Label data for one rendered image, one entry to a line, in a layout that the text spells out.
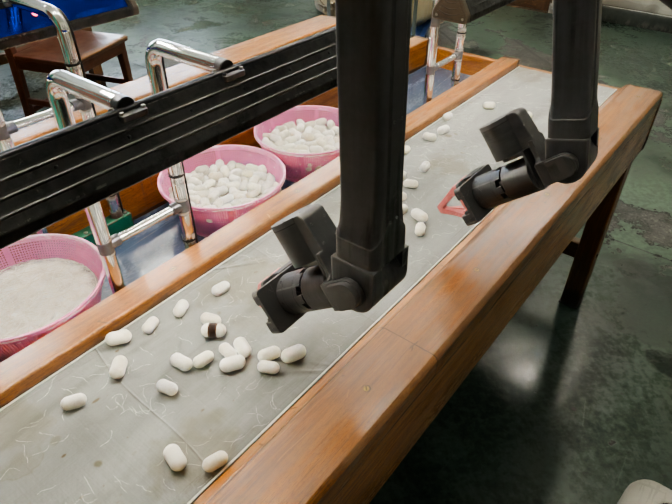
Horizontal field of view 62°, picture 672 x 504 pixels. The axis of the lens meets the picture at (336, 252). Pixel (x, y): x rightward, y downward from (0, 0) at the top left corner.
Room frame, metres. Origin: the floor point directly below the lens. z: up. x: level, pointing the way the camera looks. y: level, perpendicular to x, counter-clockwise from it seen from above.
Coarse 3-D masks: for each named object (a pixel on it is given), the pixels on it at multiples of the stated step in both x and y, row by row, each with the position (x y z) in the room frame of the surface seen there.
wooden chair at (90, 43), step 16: (80, 32) 3.03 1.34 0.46; (96, 32) 3.02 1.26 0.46; (32, 48) 2.77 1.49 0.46; (48, 48) 2.78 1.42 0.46; (80, 48) 2.79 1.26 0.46; (96, 48) 2.77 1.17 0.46; (112, 48) 2.86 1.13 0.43; (16, 64) 2.69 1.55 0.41; (32, 64) 2.66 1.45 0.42; (48, 64) 2.63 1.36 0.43; (96, 64) 2.73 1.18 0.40; (128, 64) 2.95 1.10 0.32; (16, 80) 2.70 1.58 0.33; (112, 80) 2.98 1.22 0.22; (128, 80) 2.93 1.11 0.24; (32, 112) 2.71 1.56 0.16
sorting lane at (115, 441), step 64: (256, 256) 0.79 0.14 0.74; (192, 320) 0.62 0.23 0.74; (256, 320) 0.62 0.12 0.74; (320, 320) 0.62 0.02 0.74; (64, 384) 0.50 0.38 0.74; (128, 384) 0.50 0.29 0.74; (192, 384) 0.50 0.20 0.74; (256, 384) 0.50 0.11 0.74; (0, 448) 0.40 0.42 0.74; (64, 448) 0.40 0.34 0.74; (128, 448) 0.40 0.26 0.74; (192, 448) 0.40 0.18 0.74
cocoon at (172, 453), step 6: (174, 444) 0.39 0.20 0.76; (168, 450) 0.38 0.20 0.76; (174, 450) 0.38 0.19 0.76; (180, 450) 0.39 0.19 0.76; (168, 456) 0.38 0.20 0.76; (174, 456) 0.38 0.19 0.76; (180, 456) 0.38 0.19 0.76; (168, 462) 0.37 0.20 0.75; (174, 462) 0.37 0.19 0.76; (180, 462) 0.37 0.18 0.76; (186, 462) 0.37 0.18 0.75; (174, 468) 0.36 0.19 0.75; (180, 468) 0.37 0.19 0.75
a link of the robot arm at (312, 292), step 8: (312, 264) 0.51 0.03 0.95; (304, 272) 0.53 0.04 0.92; (312, 272) 0.52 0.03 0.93; (320, 272) 0.51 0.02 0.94; (304, 280) 0.52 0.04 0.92; (312, 280) 0.51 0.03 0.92; (320, 280) 0.50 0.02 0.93; (304, 288) 0.51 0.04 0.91; (312, 288) 0.50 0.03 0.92; (320, 288) 0.49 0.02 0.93; (304, 296) 0.51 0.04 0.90; (312, 296) 0.50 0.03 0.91; (320, 296) 0.49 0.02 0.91; (312, 304) 0.50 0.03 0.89; (320, 304) 0.49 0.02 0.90; (328, 304) 0.49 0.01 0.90
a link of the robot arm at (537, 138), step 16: (512, 112) 0.76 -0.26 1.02; (480, 128) 0.78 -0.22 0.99; (496, 128) 0.76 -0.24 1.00; (512, 128) 0.76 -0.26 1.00; (528, 128) 0.75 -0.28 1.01; (496, 144) 0.75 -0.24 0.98; (512, 144) 0.74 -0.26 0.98; (528, 144) 0.73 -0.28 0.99; (544, 144) 0.75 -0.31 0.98; (496, 160) 0.75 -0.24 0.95; (544, 160) 0.70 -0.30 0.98; (560, 160) 0.68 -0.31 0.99; (576, 160) 0.68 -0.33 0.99; (544, 176) 0.69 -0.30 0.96; (560, 176) 0.68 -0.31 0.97
